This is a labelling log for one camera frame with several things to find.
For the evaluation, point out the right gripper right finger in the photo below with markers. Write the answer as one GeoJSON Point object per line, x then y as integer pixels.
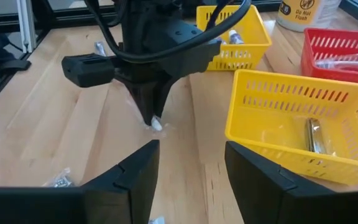
{"type": "Point", "coordinates": [259, 193]}

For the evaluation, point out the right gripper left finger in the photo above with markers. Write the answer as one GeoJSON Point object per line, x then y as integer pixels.
{"type": "Point", "coordinates": [129, 193]}

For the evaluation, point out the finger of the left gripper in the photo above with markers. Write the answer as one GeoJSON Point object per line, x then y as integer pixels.
{"type": "Point", "coordinates": [165, 88]}
{"type": "Point", "coordinates": [143, 99]}

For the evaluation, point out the blue toothbrush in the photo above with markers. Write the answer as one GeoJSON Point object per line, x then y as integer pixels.
{"type": "Point", "coordinates": [157, 221]}
{"type": "Point", "coordinates": [337, 63]}

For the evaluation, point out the silver nail clipper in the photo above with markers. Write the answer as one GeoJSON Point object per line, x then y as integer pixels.
{"type": "Point", "coordinates": [314, 137]}
{"type": "Point", "coordinates": [60, 181]}
{"type": "Point", "coordinates": [100, 49]}

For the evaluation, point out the yellow plastic basket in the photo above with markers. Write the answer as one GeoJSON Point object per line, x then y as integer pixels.
{"type": "Point", "coordinates": [259, 124]}
{"type": "Point", "coordinates": [253, 40]}

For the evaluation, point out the yellow wipes canister white lid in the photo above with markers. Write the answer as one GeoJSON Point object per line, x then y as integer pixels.
{"type": "Point", "coordinates": [303, 18]}

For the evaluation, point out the red plastic basket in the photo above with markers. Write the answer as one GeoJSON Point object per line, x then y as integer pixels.
{"type": "Point", "coordinates": [328, 43]}

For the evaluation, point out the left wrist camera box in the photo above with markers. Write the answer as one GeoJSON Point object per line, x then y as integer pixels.
{"type": "Point", "coordinates": [87, 70]}

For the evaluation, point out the black metal table frame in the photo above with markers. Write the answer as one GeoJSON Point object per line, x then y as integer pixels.
{"type": "Point", "coordinates": [42, 34]}

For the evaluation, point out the aluminium extrusion post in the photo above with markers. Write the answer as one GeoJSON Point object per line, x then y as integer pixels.
{"type": "Point", "coordinates": [26, 25]}

